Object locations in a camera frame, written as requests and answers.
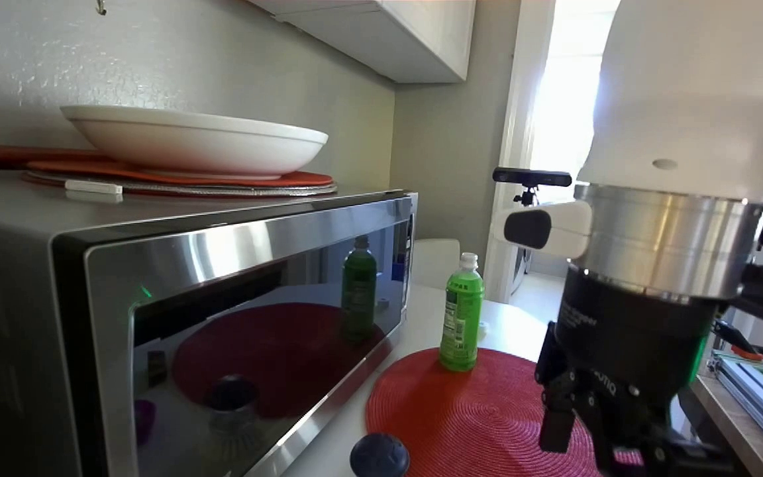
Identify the white overhead cabinet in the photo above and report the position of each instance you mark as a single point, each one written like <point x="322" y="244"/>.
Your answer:
<point x="381" y="36"/>

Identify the white box by wall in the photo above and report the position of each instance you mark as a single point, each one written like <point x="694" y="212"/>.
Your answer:
<point x="436" y="262"/>

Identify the small white flat object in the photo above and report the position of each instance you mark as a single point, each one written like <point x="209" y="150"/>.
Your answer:
<point x="94" y="189"/>

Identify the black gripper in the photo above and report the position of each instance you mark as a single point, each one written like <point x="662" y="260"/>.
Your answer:
<point x="636" y="335"/>

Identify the small dark cup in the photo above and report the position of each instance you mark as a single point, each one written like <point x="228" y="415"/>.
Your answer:
<point x="379" y="456"/>

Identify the white shallow bowl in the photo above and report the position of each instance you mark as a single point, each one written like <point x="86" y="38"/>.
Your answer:
<point x="196" y="142"/>

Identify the green tea bottle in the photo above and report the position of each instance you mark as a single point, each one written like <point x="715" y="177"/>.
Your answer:
<point x="461" y="319"/>

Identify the black stereo camera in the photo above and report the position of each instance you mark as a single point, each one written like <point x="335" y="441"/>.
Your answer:
<point x="531" y="176"/>

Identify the stainless steel microwave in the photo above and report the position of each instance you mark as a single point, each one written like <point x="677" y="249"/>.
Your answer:
<point x="133" y="335"/>

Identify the round red placemat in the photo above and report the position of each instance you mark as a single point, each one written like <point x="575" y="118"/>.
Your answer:
<point x="477" y="425"/>

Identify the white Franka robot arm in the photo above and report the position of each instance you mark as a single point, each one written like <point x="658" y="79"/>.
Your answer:
<point x="690" y="132"/>

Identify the red plate under bowl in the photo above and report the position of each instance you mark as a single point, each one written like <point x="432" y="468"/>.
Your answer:
<point x="224" y="177"/>

